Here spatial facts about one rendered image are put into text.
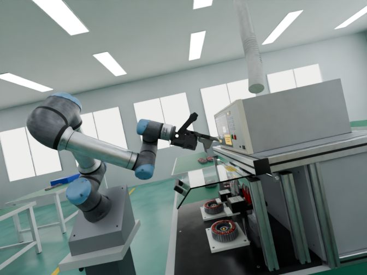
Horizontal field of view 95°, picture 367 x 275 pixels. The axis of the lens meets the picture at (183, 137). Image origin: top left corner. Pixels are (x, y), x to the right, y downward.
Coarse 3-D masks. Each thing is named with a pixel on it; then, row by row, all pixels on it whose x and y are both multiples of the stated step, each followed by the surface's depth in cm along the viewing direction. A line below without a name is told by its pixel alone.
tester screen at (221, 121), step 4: (224, 116) 80; (216, 120) 100; (220, 120) 91; (224, 120) 82; (216, 124) 102; (220, 124) 93; (224, 124) 84; (220, 128) 95; (228, 128) 78; (220, 132) 97; (228, 132) 80; (224, 144) 92
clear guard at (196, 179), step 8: (208, 168) 76; (216, 168) 73; (224, 168) 69; (240, 168) 64; (192, 176) 68; (200, 176) 65; (208, 176) 62; (216, 176) 60; (224, 176) 58; (232, 176) 56; (240, 176) 54; (248, 176) 54; (184, 184) 67; (192, 184) 57; (200, 184) 55; (208, 184) 54; (184, 192) 58
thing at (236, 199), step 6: (228, 198) 74; (234, 198) 73; (240, 198) 72; (228, 204) 74; (234, 204) 69; (240, 204) 69; (246, 204) 69; (252, 204) 69; (228, 210) 72; (234, 210) 68; (240, 210) 68; (246, 210) 68; (252, 210) 74; (228, 216) 69
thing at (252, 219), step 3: (249, 216) 74; (252, 216) 74; (249, 219) 74; (252, 219) 71; (255, 219) 71; (249, 222) 75; (252, 222) 70; (255, 222) 69; (252, 225) 71; (255, 225) 68; (252, 228) 72; (255, 228) 68; (255, 231) 69; (258, 234) 68
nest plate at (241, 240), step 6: (210, 228) 79; (240, 228) 74; (210, 234) 74; (240, 234) 70; (210, 240) 70; (234, 240) 67; (240, 240) 66; (246, 240) 66; (210, 246) 67; (216, 246) 66; (222, 246) 65; (228, 246) 64; (234, 246) 64; (240, 246) 64
